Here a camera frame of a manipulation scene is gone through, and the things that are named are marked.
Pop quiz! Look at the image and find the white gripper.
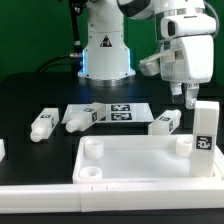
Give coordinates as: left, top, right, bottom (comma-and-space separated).
160, 35, 214, 109

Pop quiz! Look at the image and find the white desk top tray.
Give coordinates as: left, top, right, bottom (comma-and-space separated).
72, 133, 224, 185

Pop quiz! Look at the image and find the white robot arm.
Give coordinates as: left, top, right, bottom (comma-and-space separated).
78, 0, 218, 109

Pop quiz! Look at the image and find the white marker paper sheet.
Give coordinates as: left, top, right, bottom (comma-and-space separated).
62, 103, 154, 124

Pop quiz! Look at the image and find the black pole behind robot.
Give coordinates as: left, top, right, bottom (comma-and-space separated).
69, 0, 88, 53

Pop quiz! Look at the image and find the white block left edge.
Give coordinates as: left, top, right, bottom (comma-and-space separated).
0, 139, 5, 162

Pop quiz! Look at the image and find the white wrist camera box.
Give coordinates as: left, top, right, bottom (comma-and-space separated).
160, 14, 216, 40

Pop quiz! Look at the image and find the grey cable on wrist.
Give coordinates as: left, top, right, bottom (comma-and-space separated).
203, 0, 221, 38

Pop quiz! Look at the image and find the white front guide rail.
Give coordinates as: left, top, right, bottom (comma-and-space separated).
0, 181, 224, 214

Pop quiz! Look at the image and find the black cable at base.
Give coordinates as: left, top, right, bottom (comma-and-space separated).
35, 54, 84, 73

